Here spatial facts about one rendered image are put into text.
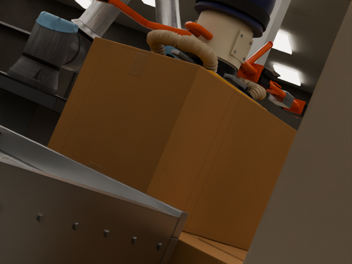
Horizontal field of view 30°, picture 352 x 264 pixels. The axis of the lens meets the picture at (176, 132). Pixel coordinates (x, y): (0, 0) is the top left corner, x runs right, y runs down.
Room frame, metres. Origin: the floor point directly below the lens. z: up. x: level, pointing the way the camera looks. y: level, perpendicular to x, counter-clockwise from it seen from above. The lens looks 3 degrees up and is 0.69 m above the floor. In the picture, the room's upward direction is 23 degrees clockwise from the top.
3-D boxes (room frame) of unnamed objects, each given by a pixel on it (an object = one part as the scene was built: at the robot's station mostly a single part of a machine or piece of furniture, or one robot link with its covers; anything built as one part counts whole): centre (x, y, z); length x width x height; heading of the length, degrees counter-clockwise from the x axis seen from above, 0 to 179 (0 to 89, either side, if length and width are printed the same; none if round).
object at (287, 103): (2.30, -0.30, 1.06); 0.07 x 0.07 x 0.04; 53
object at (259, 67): (2.13, -0.17, 1.07); 0.10 x 0.08 x 0.06; 53
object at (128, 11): (2.16, -0.04, 1.07); 0.93 x 0.30 x 0.04; 143
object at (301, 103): (2.41, -0.38, 1.07); 0.08 x 0.07 x 0.05; 143
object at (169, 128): (1.95, -0.03, 0.74); 0.60 x 0.40 x 0.40; 140
